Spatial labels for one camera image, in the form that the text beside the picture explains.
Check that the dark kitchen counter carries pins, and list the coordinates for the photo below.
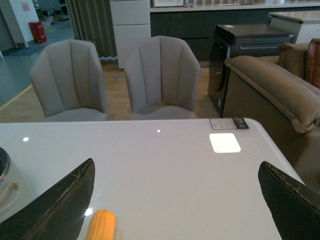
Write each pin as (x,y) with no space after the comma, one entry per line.
(196,24)

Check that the right beige upholstered chair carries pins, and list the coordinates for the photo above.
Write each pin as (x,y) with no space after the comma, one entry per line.
(162,76)

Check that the red fire extinguisher box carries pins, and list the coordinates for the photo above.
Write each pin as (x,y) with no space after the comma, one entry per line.
(37,32)

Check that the cream electric cooking pot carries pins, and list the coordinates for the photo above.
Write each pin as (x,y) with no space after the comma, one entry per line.
(10,186)

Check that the white microwave oven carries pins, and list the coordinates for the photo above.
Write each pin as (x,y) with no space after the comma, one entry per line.
(168,3)

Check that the black white table label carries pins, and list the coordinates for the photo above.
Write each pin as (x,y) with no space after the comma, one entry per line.
(228,123)

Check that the yellow corn cob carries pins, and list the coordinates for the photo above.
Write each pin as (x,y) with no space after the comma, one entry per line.
(102,226)

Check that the white pillar cabinet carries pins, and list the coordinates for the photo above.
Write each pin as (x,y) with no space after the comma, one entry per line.
(131,24)

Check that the left beige upholstered chair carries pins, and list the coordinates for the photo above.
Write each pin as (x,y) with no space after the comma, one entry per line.
(69,82)

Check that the brown leather cushion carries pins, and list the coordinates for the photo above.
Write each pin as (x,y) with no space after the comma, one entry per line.
(312,66)

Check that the brown suede sofa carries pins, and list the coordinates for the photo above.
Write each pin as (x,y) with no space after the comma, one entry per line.
(273,91)

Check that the beige upholstered chair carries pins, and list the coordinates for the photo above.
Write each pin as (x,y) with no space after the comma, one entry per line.
(162,76)
(69,82)

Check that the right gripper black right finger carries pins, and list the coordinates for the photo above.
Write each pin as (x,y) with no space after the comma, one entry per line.
(295,208)

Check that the grey curtain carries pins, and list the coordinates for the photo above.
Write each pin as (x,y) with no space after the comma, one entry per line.
(91,20)

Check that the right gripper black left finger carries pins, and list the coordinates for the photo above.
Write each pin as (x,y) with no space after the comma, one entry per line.
(58,213)

